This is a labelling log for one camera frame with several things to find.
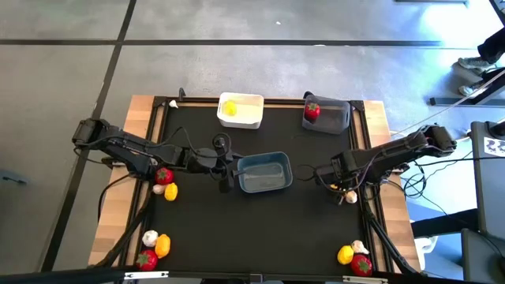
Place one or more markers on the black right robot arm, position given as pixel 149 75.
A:
pixel 394 152

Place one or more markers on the orange-yellow toy pepper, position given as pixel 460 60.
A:
pixel 162 246

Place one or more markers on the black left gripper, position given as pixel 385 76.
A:
pixel 225 165

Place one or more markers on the white plastic basket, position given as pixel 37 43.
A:
pixel 246 114

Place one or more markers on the yellow toy lemon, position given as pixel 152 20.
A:
pixel 230 108

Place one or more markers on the black table mat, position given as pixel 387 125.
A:
pixel 256 236

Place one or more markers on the grey translucent plastic basket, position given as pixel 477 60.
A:
pixel 333 116

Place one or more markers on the black aluminium table frame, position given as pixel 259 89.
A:
pixel 284 101

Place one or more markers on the black floor beam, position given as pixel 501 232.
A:
pixel 442 225

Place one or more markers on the black support strut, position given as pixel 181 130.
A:
pixel 130 231
pixel 388 244

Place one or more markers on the person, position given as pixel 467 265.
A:
pixel 473 62

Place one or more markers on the white object under table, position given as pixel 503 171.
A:
pixel 426 246

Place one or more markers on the black box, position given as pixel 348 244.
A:
pixel 479 260

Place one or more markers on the yellow toy pepper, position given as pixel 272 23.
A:
pixel 345 255
pixel 334 187
pixel 170 192

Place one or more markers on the white toy garlic bulb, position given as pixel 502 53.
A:
pixel 158 189
pixel 173 104
pixel 359 247
pixel 350 196
pixel 150 238

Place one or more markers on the black cabinet with sticker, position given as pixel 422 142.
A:
pixel 489 189

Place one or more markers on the silver metal bracket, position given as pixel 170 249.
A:
pixel 365 280
pixel 146 275

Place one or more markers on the red toy tomato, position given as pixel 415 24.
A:
pixel 164 176
pixel 147 260
pixel 312 111
pixel 361 265

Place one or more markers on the grey floor disc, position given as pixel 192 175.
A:
pixel 8 179

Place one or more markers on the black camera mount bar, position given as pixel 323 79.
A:
pixel 59 276

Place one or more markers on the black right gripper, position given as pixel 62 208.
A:
pixel 335 171

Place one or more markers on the blue plastic basket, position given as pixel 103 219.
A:
pixel 264 175

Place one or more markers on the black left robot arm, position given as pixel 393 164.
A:
pixel 126 148

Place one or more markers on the black floor stand base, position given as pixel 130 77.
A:
pixel 453 101

